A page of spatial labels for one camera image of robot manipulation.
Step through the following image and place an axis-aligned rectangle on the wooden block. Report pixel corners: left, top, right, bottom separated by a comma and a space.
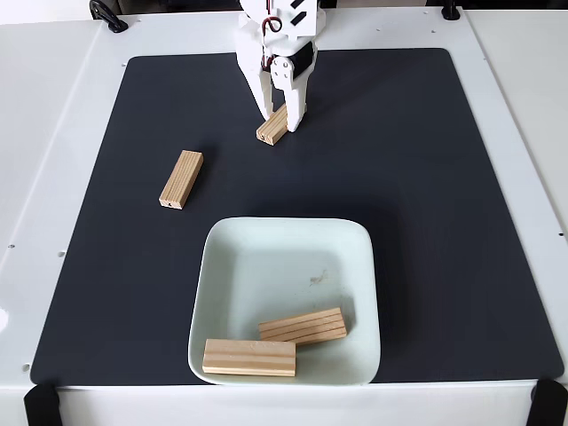
158, 149, 204, 209
256, 104, 289, 146
202, 338, 297, 378
257, 307, 348, 347

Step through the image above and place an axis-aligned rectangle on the pale green square plate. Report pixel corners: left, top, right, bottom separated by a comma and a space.
186, 216, 382, 387

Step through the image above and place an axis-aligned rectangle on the black rubber mat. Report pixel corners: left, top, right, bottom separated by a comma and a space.
29, 47, 564, 386

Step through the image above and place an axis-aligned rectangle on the red black white cable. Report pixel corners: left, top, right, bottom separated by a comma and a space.
259, 0, 285, 72

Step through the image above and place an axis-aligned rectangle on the black corner bracket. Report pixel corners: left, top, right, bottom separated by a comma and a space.
527, 378, 568, 426
22, 382, 61, 426

